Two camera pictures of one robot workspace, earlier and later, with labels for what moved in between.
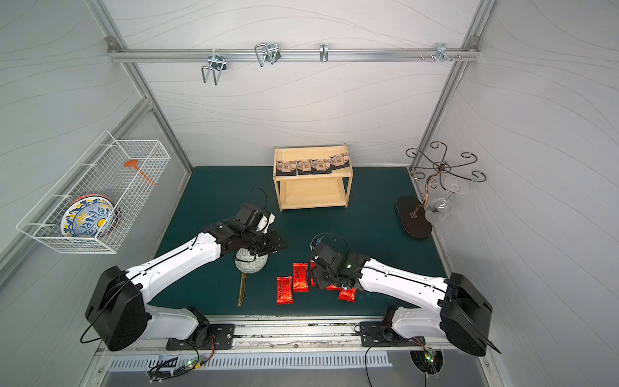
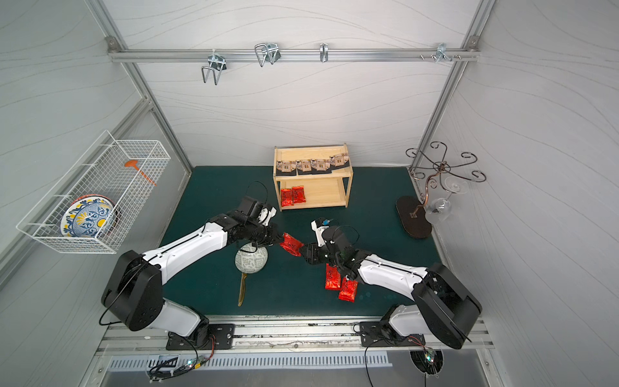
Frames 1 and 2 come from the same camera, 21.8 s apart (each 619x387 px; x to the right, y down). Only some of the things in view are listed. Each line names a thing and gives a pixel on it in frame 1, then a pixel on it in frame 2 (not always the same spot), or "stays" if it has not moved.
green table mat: x=288 y=286 stays
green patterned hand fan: x=247 y=263 stays
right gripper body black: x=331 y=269 -> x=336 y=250
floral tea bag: x=286 y=166 stays
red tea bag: x=284 y=290 -> x=292 y=245
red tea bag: x=347 y=295 stays
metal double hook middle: x=267 y=51 stays
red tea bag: x=312 y=266 -> x=287 y=197
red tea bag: x=301 y=282 -> x=298 y=194
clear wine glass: x=440 y=205 stays
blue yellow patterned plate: x=89 y=217 stays
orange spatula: x=134 y=163 stays
